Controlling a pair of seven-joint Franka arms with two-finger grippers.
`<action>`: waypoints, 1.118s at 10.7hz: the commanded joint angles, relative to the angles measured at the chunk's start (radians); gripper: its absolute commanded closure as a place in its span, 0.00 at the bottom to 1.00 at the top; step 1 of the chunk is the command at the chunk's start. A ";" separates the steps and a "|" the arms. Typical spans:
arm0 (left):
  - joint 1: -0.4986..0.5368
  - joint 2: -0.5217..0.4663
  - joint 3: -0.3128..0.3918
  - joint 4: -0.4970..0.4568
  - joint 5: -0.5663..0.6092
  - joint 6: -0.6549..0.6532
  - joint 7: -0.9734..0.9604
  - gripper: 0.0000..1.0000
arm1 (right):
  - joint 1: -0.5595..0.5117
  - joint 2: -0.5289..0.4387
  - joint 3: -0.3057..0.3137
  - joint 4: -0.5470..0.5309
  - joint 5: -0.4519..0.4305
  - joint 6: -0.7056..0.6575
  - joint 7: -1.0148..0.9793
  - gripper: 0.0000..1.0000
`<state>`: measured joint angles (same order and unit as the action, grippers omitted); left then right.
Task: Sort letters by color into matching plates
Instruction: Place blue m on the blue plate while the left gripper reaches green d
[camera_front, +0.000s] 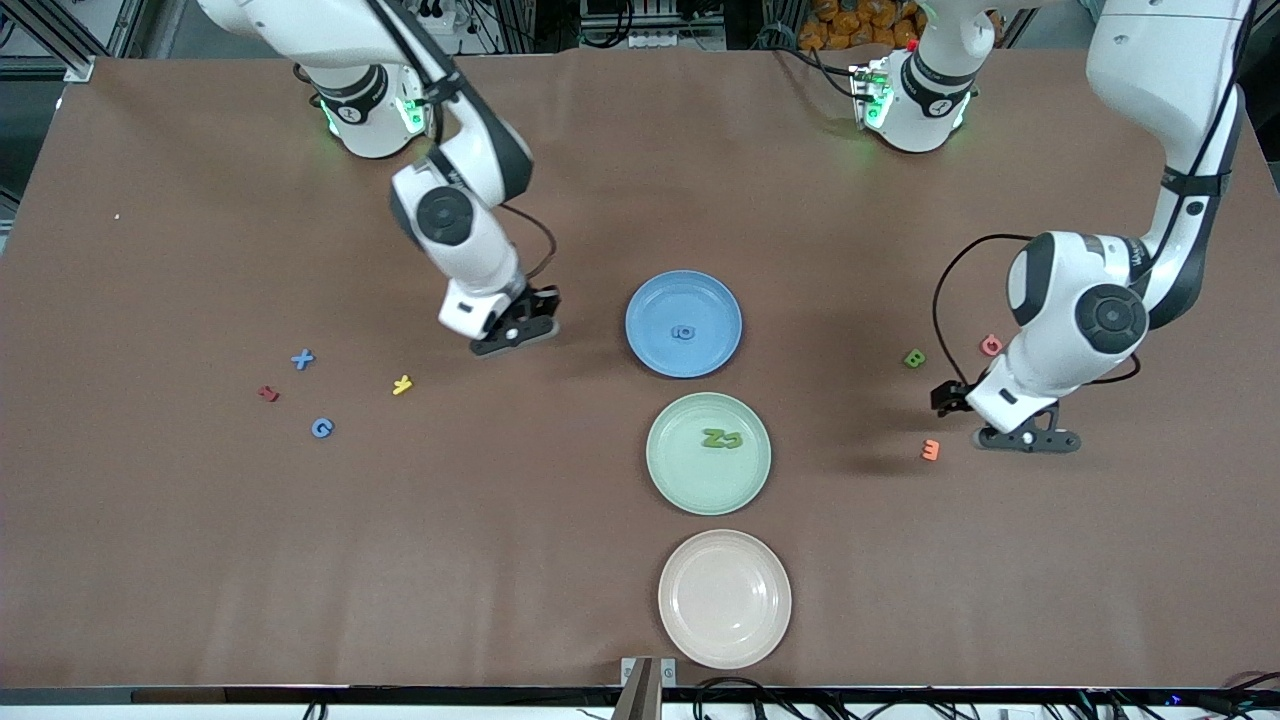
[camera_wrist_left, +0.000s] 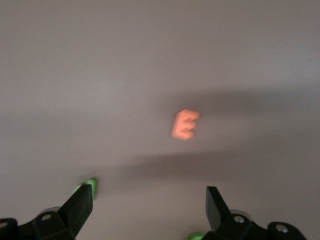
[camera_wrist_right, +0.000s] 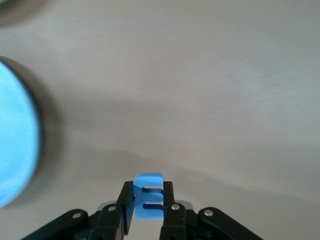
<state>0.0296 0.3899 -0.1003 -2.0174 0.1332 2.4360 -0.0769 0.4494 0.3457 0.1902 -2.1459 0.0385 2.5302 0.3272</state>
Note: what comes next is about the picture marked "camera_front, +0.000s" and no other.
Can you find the blue plate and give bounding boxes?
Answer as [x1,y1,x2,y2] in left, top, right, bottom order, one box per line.
[625,270,744,379]

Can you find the green plate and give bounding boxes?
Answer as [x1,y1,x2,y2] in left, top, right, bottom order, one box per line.
[646,392,773,517]

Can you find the brown table cover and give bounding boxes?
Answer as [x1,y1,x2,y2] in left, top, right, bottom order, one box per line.
[0,45,1280,691]

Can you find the pink beige plate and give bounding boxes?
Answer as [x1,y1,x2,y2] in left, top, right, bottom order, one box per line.
[658,529,793,670]

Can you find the bag of orange objects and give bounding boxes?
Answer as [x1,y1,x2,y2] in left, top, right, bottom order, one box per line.
[798,0,923,51]

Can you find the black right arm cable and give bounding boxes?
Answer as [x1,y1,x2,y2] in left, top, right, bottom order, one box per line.
[365,0,557,286]

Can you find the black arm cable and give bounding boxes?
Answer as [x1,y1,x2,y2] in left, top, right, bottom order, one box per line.
[932,0,1256,391]
[365,0,557,286]

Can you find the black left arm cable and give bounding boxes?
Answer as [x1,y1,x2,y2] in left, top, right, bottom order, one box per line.
[932,0,1256,391]

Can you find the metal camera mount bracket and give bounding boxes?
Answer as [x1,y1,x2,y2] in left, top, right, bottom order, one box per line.
[620,656,678,720]

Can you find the aluminium frame profile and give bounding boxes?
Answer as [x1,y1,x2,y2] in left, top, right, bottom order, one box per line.
[0,0,131,83]

